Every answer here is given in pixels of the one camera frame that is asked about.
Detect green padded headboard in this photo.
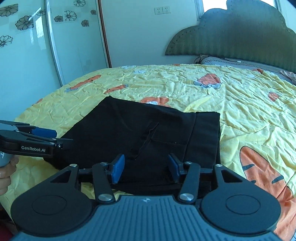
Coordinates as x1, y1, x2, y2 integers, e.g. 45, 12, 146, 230
165, 0, 296, 73

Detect black pants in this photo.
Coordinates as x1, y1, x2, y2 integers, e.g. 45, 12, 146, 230
43, 96, 222, 195

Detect grey pillow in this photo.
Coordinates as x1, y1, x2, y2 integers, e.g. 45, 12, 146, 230
199, 55, 288, 74

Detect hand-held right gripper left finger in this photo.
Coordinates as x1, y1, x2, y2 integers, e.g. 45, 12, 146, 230
49, 153, 126, 205

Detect person's left hand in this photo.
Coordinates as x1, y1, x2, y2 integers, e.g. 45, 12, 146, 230
0, 155, 20, 197

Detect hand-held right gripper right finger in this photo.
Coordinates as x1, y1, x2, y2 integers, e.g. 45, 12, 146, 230
167, 153, 250, 204

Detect yellow carrot print blanket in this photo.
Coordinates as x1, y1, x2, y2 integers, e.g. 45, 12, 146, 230
0, 63, 296, 241

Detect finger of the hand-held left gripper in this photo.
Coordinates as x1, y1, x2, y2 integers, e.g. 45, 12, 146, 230
20, 136, 74, 150
14, 122, 58, 139

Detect pink cloth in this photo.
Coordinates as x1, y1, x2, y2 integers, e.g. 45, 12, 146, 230
280, 70, 296, 84

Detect window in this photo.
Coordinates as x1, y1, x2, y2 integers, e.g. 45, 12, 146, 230
195, 0, 281, 22

